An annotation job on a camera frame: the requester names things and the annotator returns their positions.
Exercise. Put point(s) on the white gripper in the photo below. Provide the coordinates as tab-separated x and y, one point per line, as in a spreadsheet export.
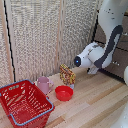
93	70

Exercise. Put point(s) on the red bowl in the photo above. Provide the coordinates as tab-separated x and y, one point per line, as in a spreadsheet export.
64	93

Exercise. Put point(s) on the red plastic shopping basket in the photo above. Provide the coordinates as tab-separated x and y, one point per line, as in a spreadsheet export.
23	103

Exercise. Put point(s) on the pink mug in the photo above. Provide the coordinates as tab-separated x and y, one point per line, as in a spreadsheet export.
43	84

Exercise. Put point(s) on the colourful patterned snack box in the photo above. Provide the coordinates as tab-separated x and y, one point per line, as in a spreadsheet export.
67	75

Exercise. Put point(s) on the beige woven folding screen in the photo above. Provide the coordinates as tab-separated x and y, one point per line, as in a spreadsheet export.
33	40

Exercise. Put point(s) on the brown wooden drawer cabinet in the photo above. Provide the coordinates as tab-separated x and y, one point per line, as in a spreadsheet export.
118	69

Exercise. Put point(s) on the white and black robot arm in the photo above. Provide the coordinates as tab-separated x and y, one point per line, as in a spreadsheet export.
108	36

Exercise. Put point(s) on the white blurry object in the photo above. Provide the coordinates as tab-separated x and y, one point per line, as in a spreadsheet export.
122	120

